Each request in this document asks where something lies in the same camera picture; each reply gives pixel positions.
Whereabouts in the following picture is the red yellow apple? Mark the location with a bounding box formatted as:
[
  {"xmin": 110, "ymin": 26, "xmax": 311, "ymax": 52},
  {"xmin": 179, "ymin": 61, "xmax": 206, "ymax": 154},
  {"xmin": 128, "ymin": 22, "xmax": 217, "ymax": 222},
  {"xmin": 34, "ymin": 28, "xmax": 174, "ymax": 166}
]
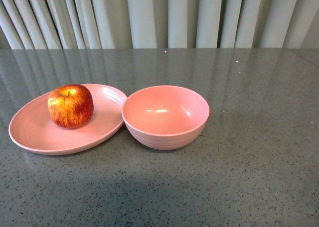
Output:
[{"xmin": 47, "ymin": 84, "xmax": 94, "ymax": 129}]

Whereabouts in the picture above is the grey white curtain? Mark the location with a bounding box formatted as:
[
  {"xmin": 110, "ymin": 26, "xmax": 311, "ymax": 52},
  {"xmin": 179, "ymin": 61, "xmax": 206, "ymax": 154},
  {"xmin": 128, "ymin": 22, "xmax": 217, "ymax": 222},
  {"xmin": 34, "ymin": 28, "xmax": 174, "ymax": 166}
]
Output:
[{"xmin": 0, "ymin": 0, "xmax": 319, "ymax": 49}]

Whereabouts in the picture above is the pink round plate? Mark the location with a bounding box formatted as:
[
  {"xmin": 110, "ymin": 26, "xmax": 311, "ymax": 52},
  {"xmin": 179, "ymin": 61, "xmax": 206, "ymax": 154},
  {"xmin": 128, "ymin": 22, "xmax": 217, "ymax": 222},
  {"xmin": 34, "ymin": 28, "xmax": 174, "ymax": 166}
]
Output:
[{"xmin": 8, "ymin": 84, "xmax": 127, "ymax": 155}]

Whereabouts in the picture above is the pink bowl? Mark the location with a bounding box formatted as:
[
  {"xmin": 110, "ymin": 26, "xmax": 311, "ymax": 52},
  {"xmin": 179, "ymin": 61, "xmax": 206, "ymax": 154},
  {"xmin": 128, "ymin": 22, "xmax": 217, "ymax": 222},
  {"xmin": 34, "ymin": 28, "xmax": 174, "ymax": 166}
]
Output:
[{"xmin": 122, "ymin": 85, "xmax": 210, "ymax": 150}]

